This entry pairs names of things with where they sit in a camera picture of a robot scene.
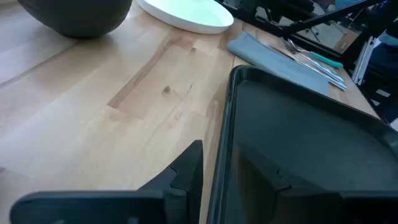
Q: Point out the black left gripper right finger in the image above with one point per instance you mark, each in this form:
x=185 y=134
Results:
x=255 y=193

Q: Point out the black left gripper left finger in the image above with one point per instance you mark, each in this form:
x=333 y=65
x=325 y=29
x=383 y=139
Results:
x=186 y=193

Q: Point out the grey cloth napkin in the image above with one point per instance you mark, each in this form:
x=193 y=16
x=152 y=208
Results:
x=267 y=57

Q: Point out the white oval plate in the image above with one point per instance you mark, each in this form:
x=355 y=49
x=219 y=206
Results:
x=186 y=14

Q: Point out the dark grey bowl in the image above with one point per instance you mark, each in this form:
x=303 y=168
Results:
x=74 y=15

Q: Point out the white panel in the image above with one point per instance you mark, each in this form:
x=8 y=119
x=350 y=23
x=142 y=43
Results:
x=363 y=60

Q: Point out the brown cardboard box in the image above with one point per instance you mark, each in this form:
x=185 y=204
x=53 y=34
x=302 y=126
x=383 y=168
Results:
x=346 y=40

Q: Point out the black rig frame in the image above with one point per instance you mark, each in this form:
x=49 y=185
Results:
x=311 y=23

